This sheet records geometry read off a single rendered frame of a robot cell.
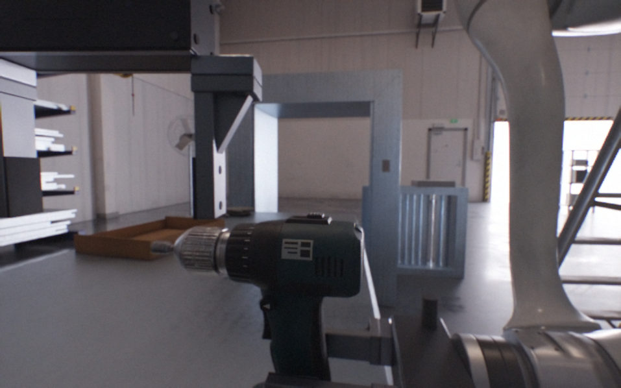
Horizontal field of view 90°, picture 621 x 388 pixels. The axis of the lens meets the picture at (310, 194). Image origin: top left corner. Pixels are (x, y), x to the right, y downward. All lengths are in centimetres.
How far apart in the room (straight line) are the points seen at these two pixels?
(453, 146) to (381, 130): 817
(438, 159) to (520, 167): 967
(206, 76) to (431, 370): 26
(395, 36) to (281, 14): 361
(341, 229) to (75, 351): 48
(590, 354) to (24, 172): 42
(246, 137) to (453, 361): 211
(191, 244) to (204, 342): 31
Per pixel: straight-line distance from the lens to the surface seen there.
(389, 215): 215
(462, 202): 294
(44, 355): 65
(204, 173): 21
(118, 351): 60
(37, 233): 469
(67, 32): 25
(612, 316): 223
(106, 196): 671
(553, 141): 47
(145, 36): 22
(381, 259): 221
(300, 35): 1096
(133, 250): 110
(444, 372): 29
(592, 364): 32
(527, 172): 47
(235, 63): 21
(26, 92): 30
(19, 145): 29
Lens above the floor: 93
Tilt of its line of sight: 5 degrees down
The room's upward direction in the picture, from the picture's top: straight up
